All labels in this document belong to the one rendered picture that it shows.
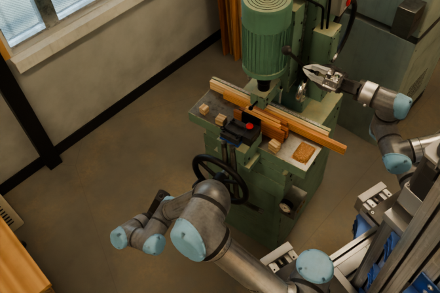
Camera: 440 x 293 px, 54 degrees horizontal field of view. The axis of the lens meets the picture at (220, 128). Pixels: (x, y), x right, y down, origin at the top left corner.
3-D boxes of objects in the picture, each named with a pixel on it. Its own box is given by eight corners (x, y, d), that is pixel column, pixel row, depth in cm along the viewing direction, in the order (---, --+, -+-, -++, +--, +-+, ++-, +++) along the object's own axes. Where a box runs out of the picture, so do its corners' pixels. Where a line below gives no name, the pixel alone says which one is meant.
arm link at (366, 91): (380, 86, 140) (369, 108, 141) (366, 80, 142) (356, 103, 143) (378, 84, 133) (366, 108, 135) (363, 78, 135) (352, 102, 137)
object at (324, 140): (223, 98, 201) (222, 92, 198) (225, 95, 202) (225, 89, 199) (343, 155, 177) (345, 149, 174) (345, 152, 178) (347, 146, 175)
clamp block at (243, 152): (216, 151, 186) (215, 138, 179) (234, 131, 192) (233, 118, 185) (245, 167, 180) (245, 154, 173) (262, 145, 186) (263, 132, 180)
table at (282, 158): (175, 133, 197) (174, 125, 192) (214, 92, 212) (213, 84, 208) (294, 197, 173) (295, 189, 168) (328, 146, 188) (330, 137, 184)
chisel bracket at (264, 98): (249, 106, 186) (249, 92, 179) (266, 86, 193) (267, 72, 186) (264, 113, 183) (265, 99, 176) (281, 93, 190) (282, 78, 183)
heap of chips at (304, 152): (290, 157, 178) (290, 154, 177) (302, 141, 183) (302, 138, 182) (305, 165, 175) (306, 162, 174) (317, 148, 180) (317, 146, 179)
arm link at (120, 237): (126, 254, 153) (108, 246, 157) (146, 240, 162) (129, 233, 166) (124, 234, 150) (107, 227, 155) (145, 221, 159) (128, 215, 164)
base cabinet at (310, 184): (211, 215, 263) (202, 144, 209) (261, 150, 292) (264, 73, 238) (276, 254, 246) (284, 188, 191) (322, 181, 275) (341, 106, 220)
